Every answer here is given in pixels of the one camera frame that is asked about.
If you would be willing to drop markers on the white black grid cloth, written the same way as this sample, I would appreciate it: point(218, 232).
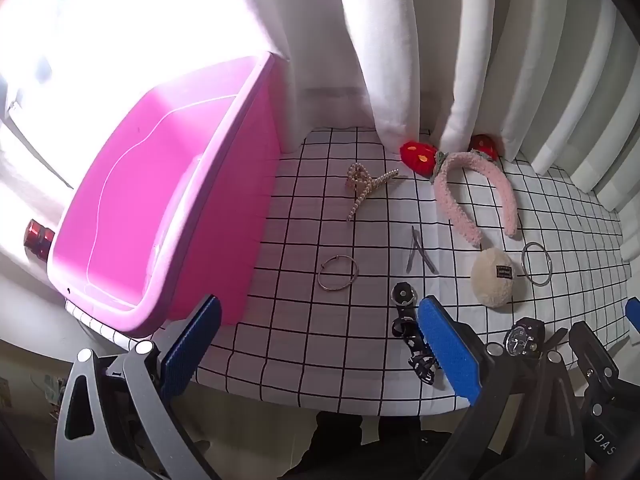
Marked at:
point(310, 340)

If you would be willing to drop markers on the white curtain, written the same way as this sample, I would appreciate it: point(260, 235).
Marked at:
point(400, 40)

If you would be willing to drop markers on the silver bangle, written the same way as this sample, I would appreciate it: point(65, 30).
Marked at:
point(523, 262)

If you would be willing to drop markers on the red metal cylinder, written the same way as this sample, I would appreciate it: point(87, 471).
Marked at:
point(37, 237)

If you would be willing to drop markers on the short silver hair clip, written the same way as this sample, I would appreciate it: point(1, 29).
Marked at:
point(410, 262)

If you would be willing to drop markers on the black wristwatch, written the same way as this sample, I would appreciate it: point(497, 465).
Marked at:
point(522, 340)

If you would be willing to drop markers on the thin silver hoop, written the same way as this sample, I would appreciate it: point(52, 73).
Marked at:
point(319, 276)

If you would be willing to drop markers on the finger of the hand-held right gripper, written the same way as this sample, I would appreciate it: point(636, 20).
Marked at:
point(633, 313)
point(592, 357)

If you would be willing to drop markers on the long silver hair clip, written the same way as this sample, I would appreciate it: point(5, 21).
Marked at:
point(425, 257)

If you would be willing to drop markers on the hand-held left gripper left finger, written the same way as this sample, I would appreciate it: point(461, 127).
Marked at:
point(192, 345)

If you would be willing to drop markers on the pink fluffy strawberry headband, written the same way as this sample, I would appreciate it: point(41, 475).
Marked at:
point(450, 205)

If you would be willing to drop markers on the pink plastic bin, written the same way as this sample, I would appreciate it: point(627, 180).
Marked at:
point(150, 185)

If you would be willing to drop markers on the beige fluffy hair clip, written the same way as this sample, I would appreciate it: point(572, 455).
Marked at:
point(492, 280)

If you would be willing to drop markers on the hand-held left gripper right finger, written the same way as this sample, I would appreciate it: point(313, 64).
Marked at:
point(445, 345)

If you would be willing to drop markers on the pearl hair claw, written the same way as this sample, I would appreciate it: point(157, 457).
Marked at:
point(370, 186)

